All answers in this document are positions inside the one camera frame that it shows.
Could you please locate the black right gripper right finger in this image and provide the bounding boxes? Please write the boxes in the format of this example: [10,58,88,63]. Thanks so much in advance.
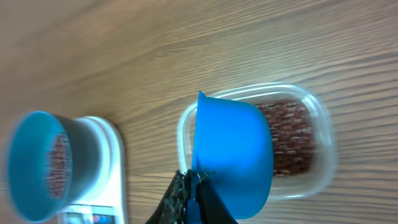
[195,172,237,224]

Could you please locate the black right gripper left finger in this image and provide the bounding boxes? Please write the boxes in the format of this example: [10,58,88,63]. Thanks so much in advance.
[146,169,195,224]

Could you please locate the blue plastic scoop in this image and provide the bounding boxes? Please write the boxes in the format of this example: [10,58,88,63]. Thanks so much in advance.
[191,92,274,221]

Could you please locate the white digital kitchen scale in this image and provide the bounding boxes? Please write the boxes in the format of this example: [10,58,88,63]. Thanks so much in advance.
[57,116,129,223]

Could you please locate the red beans in bowl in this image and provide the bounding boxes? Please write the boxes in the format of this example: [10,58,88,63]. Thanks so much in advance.
[45,133,71,198]

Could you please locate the teal blue bowl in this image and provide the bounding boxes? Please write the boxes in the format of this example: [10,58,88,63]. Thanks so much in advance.
[4,110,105,223]

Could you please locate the red adzuki beans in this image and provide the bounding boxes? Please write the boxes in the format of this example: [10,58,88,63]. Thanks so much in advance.
[256,98,315,178]

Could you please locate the clear plastic food container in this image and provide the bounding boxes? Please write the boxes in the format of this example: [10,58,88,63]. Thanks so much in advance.
[177,82,337,201]

